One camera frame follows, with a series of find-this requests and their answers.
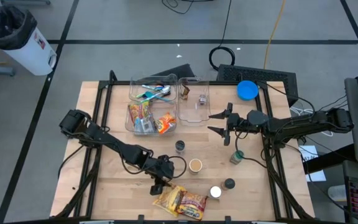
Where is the orange snack packet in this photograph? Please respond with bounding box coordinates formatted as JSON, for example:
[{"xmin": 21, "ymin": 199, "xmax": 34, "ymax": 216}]
[{"xmin": 153, "ymin": 111, "xmax": 178, "ymax": 135}]

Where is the black diagonal beam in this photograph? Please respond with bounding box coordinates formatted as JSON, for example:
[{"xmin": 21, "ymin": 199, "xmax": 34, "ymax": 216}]
[{"xmin": 303, "ymin": 144, "xmax": 357, "ymax": 175}]

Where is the black lid spice jar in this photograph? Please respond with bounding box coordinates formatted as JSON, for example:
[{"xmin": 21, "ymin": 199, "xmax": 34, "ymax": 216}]
[
  {"xmin": 221, "ymin": 177, "xmax": 236, "ymax": 191},
  {"xmin": 174, "ymin": 140, "xmax": 186, "ymax": 156}
]

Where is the black trash bag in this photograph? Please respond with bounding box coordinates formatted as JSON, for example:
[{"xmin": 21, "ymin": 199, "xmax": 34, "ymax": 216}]
[{"xmin": 0, "ymin": 5, "xmax": 38, "ymax": 50}]

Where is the coiled black cable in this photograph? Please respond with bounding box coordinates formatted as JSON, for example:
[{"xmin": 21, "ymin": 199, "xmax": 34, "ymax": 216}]
[{"xmin": 208, "ymin": 0, "xmax": 236, "ymax": 72}]

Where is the blue plastic bowl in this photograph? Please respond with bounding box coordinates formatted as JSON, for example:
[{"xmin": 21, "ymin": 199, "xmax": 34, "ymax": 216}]
[{"xmin": 236, "ymin": 80, "xmax": 259, "ymax": 101}]

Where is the silver metal spoon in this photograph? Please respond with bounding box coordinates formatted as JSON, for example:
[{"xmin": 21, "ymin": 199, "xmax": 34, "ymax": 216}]
[{"xmin": 154, "ymin": 85, "xmax": 172, "ymax": 96}]

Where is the black flat box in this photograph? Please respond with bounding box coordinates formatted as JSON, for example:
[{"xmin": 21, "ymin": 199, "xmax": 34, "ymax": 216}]
[{"xmin": 150, "ymin": 63, "xmax": 196, "ymax": 78}]

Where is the silver blue snack packet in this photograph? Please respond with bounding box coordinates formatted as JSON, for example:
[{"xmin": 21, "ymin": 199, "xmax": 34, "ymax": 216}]
[{"xmin": 134, "ymin": 114, "xmax": 155, "ymax": 135}]

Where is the white paper sheet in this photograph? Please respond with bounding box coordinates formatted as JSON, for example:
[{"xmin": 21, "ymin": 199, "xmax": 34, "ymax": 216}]
[{"xmin": 298, "ymin": 145, "xmax": 326, "ymax": 183}]

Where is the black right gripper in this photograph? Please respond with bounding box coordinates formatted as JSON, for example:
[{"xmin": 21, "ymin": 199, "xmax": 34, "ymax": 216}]
[{"xmin": 206, "ymin": 101, "xmax": 249, "ymax": 147}]

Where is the yellow cable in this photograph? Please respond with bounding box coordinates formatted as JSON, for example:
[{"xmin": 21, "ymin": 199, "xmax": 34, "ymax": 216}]
[{"xmin": 263, "ymin": 0, "xmax": 287, "ymax": 70}]

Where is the black table frame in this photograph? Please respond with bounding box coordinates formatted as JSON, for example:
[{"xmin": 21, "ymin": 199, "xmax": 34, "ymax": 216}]
[{"xmin": 50, "ymin": 70, "xmax": 316, "ymax": 224}]

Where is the brown taco seasoning packet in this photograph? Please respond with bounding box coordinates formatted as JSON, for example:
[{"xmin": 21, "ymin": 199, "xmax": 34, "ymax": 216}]
[{"xmin": 180, "ymin": 83, "xmax": 191, "ymax": 101}]

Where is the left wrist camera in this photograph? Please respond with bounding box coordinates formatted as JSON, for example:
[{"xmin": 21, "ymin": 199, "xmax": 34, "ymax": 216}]
[{"xmin": 149, "ymin": 183, "xmax": 165, "ymax": 197}]

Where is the white trash can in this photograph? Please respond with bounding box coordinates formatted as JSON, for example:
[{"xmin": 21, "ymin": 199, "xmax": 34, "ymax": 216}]
[{"xmin": 3, "ymin": 27, "xmax": 58, "ymax": 77}]

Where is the tan lid spice jar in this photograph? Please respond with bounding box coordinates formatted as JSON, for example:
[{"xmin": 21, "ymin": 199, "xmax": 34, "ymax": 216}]
[{"xmin": 188, "ymin": 158, "xmax": 203, "ymax": 175}]

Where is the white cable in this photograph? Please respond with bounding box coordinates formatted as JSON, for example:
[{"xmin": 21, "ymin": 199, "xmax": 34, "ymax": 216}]
[{"xmin": 290, "ymin": 105, "xmax": 334, "ymax": 138}]

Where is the clear plastic bin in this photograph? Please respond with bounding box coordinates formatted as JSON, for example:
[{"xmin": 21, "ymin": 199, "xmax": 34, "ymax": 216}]
[
  {"xmin": 124, "ymin": 104, "xmax": 177, "ymax": 137},
  {"xmin": 128, "ymin": 73, "xmax": 178, "ymax": 110},
  {"xmin": 176, "ymin": 77, "xmax": 211, "ymax": 127}
]

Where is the green lid spice jar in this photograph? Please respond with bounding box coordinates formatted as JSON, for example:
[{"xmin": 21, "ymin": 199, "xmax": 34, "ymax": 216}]
[{"xmin": 229, "ymin": 150, "xmax": 246, "ymax": 166}]

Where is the ramen noodle packet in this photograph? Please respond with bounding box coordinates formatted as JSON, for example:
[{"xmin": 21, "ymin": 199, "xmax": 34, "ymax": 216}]
[
  {"xmin": 152, "ymin": 185, "xmax": 186, "ymax": 217},
  {"xmin": 127, "ymin": 101, "xmax": 151, "ymax": 124},
  {"xmin": 175, "ymin": 191, "xmax": 208, "ymax": 221}
]

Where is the grey computer mouse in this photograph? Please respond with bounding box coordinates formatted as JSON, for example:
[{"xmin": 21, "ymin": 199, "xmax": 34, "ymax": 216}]
[{"xmin": 327, "ymin": 185, "xmax": 347, "ymax": 203}]

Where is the black floor cable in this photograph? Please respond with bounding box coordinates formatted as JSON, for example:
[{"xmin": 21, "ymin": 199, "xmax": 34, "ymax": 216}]
[
  {"xmin": 162, "ymin": 0, "xmax": 214, "ymax": 15},
  {"xmin": 57, "ymin": 144, "xmax": 85, "ymax": 179}
]

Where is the teal plastic spoon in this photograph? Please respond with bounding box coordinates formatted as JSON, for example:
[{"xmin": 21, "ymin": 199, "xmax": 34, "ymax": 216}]
[{"xmin": 144, "ymin": 90, "xmax": 174, "ymax": 104}]

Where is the white lid spice jar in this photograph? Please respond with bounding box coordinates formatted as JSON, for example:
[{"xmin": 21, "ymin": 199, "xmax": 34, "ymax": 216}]
[{"xmin": 208, "ymin": 185, "xmax": 223, "ymax": 200}]

